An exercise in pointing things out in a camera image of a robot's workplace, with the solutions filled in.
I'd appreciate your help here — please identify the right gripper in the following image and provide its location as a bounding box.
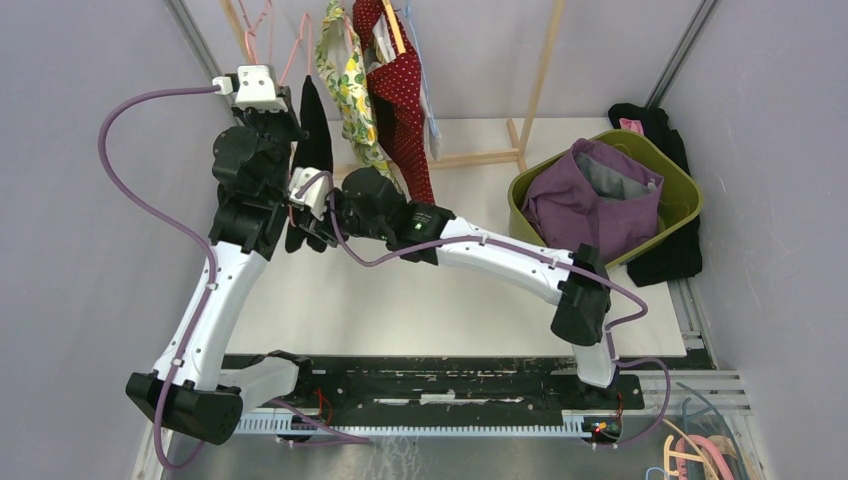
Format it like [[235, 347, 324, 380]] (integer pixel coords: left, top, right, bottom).
[[298, 187, 388, 249]]

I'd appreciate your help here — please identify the black skirt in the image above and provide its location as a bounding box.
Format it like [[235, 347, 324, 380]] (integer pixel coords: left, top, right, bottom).
[[285, 75, 334, 254]]

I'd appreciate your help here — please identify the lemon print skirt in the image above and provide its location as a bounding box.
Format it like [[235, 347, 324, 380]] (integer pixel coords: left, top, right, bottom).
[[315, 1, 400, 188]]

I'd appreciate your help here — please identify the purple pleated skirt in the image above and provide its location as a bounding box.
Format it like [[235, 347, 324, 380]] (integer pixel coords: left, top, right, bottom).
[[519, 139, 664, 263]]

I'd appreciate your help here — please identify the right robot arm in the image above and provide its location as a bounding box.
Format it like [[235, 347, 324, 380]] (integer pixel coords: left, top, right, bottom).
[[288, 167, 618, 408]]

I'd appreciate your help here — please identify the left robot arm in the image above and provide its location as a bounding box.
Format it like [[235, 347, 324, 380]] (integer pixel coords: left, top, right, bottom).
[[125, 89, 315, 445]]

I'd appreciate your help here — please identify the red polka dot skirt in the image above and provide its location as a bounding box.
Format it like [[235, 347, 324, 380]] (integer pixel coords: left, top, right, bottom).
[[352, 1, 435, 204]]

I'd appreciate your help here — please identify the white garment on rack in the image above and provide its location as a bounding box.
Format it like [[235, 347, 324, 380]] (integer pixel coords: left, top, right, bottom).
[[420, 84, 442, 162]]

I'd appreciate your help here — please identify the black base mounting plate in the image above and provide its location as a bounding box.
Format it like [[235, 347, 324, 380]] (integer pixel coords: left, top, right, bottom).
[[221, 354, 646, 429]]

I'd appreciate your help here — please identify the wooden clothes rack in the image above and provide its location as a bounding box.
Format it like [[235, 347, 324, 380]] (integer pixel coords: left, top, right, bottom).
[[220, 0, 570, 180]]

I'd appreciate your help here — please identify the black garment behind basket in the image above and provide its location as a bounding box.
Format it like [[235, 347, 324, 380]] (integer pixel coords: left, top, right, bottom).
[[607, 103, 703, 287]]

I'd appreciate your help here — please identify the olive green plastic basket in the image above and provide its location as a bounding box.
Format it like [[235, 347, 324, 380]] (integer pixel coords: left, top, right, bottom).
[[507, 130, 702, 269]]

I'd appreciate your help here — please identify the pile of spare hangers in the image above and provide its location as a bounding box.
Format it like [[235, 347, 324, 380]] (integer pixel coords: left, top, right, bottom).
[[645, 383, 765, 479]]

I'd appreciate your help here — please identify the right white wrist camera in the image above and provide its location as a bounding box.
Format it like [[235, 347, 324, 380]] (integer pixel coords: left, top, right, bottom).
[[289, 167, 334, 221]]

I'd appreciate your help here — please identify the left aluminium frame post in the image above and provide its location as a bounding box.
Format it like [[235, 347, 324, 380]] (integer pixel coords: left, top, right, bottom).
[[163, 0, 222, 78]]

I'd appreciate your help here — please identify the aluminium frame post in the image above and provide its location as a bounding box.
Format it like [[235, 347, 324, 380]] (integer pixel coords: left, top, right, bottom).
[[645, 0, 720, 108], [163, 0, 222, 78]]

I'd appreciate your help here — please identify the blue wire hanger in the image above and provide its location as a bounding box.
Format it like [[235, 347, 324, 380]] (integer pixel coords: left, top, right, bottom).
[[401, 1, 433, 112]]

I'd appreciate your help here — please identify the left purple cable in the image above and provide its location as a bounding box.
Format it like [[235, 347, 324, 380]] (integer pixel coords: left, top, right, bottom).
[[97, 84, 372, 472]]

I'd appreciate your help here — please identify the white slotted cable duct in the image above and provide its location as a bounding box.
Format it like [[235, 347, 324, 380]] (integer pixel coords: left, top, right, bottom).
[[234, 410, 591, 439]]

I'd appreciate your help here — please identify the right aluminium frame post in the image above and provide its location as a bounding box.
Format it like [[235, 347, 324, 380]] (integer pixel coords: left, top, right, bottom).
[[645, 0, 720, 108]]

